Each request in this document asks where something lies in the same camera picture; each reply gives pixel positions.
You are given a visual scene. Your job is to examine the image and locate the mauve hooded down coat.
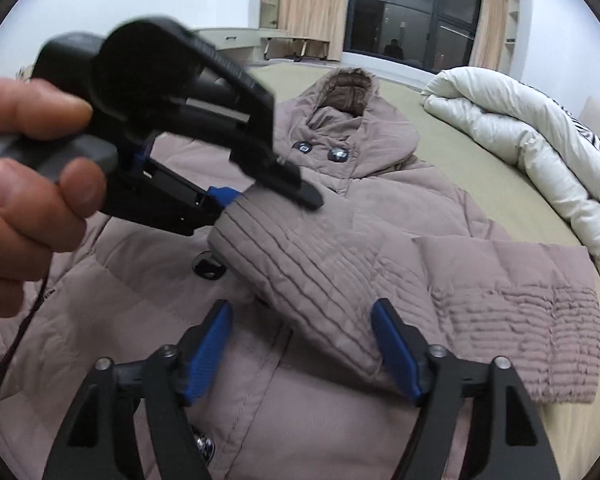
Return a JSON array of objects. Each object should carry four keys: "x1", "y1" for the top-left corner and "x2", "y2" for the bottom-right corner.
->
[{"x1": 0, "y1": 70, "x2": 600, "y2": 479}]

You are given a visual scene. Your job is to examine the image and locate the person's left hand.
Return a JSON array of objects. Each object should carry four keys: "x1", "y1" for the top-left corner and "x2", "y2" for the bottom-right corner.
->
[{"x1": 0, "y1": 78, "x2": 106, "y2": 318}]

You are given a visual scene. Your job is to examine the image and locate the small folding table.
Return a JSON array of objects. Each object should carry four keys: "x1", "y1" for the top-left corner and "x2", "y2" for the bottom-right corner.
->
[{"x1": 263, "y1": 36, "x2": 329, "y2": 62}]

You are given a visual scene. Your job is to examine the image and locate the left beige curtain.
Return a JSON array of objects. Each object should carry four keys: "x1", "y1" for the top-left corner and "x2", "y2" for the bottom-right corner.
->
[{"x1": 278, "y1": 0, "x2": 349, "y2": 61}]

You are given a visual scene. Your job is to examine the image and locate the beige curtain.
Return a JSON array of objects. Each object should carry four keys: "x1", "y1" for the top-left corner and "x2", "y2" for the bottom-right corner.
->
[
  {"x1": 278, "y1": 0, "x2": 349, "y2": 61},
  {"x1": 469, "y1": 0, "x2": 508, "y2": 70}
]

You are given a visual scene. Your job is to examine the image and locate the olive green bed sheet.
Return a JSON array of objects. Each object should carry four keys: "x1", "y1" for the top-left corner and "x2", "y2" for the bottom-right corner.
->
[{"x1": 0, "y1": 62, "x2": 600, "y2": 480}]

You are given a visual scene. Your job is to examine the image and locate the right beige curtain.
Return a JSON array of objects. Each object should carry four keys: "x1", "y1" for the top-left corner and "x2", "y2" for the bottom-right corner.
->
[{"x1": 469, "y1": 0, "x2": 508, "y2": 70}]

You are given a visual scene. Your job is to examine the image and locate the right built-in shelf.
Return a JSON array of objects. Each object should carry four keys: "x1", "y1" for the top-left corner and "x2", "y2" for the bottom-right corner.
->
[{"x1": 498, "y1": 0, "x2": 519, "y2": 74}]

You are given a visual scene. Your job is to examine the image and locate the white folded duvet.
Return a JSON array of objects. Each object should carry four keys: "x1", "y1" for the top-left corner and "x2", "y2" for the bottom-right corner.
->
[{"x1": 422, "y1": 66, "x2": 600, "y2": 274}]

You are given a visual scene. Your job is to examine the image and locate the zebra striped pillow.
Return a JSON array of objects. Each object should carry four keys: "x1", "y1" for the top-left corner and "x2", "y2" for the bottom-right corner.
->
[{"x1": 545, "y1": 99, "x2": 600, "y2": 180}]

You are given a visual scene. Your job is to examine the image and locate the white wall-mounted desk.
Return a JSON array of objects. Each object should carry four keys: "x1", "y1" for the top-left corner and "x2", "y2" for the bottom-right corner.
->
[{"x1": 195, "y1": 28, "x2": 287, "y2": 65}]

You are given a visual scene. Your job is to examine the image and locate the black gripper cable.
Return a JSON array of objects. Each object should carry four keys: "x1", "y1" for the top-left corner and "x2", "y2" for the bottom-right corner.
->
[{"x1": 0, "y1": 271, "x2": 52, "y2": 426}]

